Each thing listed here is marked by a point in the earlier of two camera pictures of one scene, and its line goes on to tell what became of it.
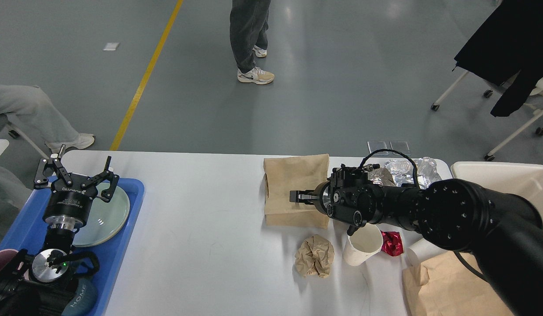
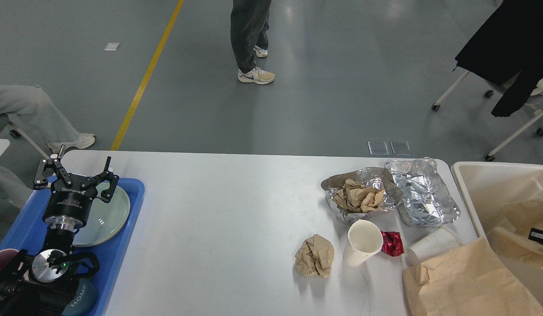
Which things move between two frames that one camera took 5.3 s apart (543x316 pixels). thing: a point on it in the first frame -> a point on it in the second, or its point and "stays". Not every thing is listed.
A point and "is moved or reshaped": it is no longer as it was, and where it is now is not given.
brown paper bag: x=284 y=174 is moved or reshaped
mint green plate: x=106 y=219 stays
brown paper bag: x=450 y=284 stays
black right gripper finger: x=307 y=196 -> x=541 y=236
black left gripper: x=72 y=202 stays
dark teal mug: x=84 y=302 stays
